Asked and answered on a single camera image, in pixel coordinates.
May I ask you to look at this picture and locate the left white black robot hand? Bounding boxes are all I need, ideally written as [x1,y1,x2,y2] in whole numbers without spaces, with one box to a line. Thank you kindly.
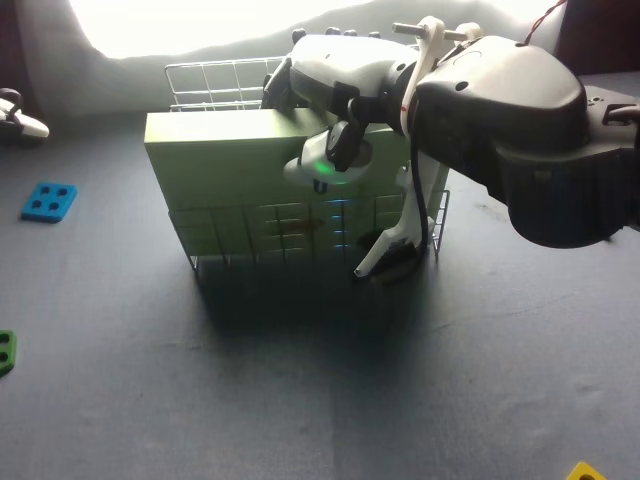
[0,88,51,149]

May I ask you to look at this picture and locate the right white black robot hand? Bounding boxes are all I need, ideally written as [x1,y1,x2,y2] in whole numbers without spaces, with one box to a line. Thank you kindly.
[262,27,421,195]

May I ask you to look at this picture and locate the blue four-hole toy block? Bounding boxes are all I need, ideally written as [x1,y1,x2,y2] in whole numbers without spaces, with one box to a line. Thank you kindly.
[20,182,80,223]

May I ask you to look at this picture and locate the green toy block with holes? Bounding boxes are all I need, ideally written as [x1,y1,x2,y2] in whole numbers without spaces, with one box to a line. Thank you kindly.
[0,329,18,379]

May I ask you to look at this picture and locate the yellow toy block with holes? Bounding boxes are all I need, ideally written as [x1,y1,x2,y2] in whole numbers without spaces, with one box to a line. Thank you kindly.
[566,460,609,480]

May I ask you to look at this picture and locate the white wire rack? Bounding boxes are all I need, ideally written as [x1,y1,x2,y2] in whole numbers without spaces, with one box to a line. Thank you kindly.
[163,44,451,277]

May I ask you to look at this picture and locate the thin red cable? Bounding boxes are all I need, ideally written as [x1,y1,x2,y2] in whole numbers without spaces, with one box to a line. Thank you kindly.
[529,0,569,32]

